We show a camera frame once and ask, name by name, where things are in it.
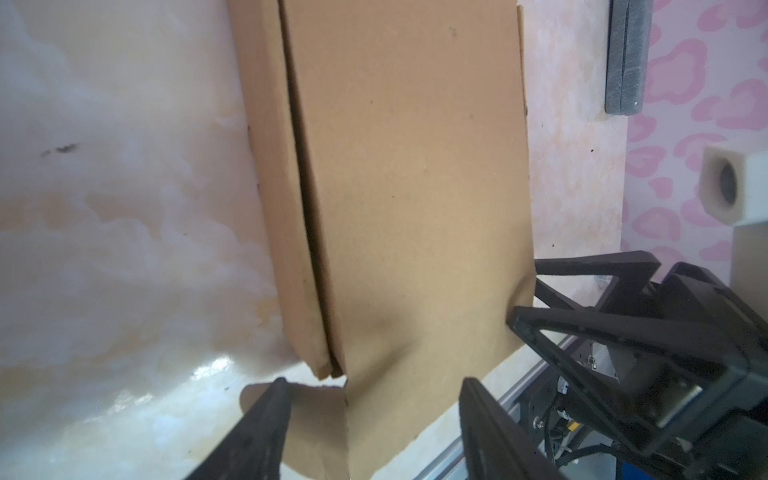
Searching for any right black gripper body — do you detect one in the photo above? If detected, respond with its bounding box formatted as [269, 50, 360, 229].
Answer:
[575, 261, 768, 480]

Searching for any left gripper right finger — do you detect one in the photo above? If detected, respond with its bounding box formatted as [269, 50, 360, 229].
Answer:
[459, 377, 563, 480]

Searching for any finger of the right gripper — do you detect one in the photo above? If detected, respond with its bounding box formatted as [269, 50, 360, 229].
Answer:
[507, 306, 750, 455]
[534, 251, 661, 315]

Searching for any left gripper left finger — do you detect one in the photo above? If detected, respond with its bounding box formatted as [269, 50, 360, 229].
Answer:
[187, 378, 292, 480]

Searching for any brown cardboard box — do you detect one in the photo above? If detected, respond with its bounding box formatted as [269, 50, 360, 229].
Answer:
[228, 1, 535, 479]

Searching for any grey felt case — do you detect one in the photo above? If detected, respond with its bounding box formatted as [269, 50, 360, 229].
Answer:
[604, 0, 653, 116]

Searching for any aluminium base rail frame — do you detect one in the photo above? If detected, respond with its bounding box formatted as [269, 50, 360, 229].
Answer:
[416, 360, 563, 479]

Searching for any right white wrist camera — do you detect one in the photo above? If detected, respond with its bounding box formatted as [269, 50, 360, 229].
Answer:
[699, 137, 767, 227]

